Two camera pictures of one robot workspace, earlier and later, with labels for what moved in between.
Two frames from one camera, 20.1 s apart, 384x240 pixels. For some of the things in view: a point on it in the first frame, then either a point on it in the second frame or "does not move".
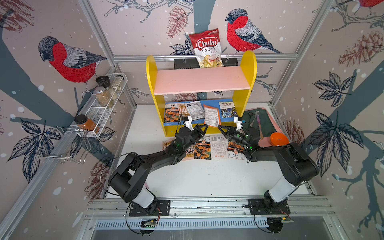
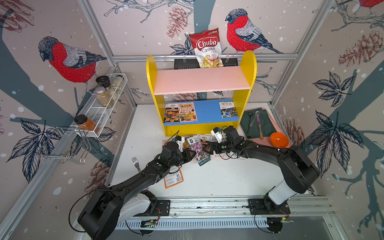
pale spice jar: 117,82 does not move
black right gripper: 230,131 → 215,145
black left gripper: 199,132 → 186,153
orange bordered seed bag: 212,116 → 174,177
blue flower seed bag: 228,109 does not move
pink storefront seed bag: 165,144 does not move
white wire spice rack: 91,120 does not move
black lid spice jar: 103,81 does not move
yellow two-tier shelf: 209,96 does not move
